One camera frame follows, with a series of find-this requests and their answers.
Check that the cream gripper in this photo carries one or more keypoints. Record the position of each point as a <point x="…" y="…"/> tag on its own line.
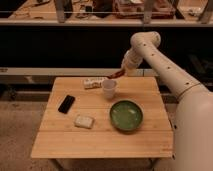
<point x="131" y="62"/>

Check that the red brown pepper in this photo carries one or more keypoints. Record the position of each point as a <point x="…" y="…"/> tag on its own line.
<point x="116" y="75"/>

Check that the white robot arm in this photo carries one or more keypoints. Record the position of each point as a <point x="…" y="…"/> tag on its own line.
<point x="193" y="123"/>

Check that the white ceramic cup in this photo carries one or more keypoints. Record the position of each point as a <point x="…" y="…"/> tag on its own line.
<point x="108" y="88"/>

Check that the green ceramic plate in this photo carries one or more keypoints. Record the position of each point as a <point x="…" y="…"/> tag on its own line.
<point x="126" y="115"/>

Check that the white patterned package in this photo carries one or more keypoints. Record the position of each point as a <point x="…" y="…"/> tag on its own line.
<point x="91" y="83"/>

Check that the black smartphone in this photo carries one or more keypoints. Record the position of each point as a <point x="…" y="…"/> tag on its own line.
<point x="66" y="104"/>

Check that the white sponge block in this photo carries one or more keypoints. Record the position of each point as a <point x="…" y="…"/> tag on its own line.
<point x="84" y="122"/>

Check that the wooden folding table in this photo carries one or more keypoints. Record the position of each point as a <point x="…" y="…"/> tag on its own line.
<point x="58" y="137"/>

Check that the long shelf bench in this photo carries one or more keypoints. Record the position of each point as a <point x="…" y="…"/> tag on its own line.
<point x="58" y="37"/>

